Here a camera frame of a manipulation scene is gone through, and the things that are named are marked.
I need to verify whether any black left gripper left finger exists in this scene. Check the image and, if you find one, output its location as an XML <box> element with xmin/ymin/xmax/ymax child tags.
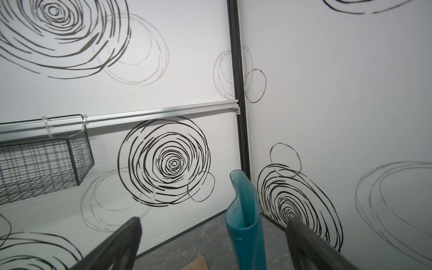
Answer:
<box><xmin>72</xmin><ymin>217</ymin><xmax>142</xmax><ymax>270</ymax></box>

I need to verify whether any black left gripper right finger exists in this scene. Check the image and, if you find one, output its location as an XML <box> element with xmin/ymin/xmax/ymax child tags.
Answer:
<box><xmin>285</xmin><ymin>218</ymin><xmax>357</xmax><ymax>270</ymax></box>

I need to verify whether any green rubber boot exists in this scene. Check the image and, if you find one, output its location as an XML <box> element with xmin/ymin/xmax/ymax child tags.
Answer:
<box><xmin>225</xmin><ymin>170</ymin><xmax>267</xmax><ymax>270</ymax></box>

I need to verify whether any beige rubber boot right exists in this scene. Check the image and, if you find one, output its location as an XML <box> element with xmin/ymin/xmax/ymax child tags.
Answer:
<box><xmin>181</xmin><ymin>255</ymin><xmax>208</xmax><ymax>270</ymax></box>

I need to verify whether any black wire basket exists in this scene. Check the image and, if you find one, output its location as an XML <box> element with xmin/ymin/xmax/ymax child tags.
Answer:
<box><xmin>1</xmin><ymin>114</ymin><xmax>95</xmax><ymax>205</ymax></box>

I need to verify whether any grey wall rail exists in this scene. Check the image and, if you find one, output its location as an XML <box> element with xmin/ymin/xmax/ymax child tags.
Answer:
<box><xmin>1</xmin><ymin>100</ymin><xmax>240</xmax><ymax>142</ymax></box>

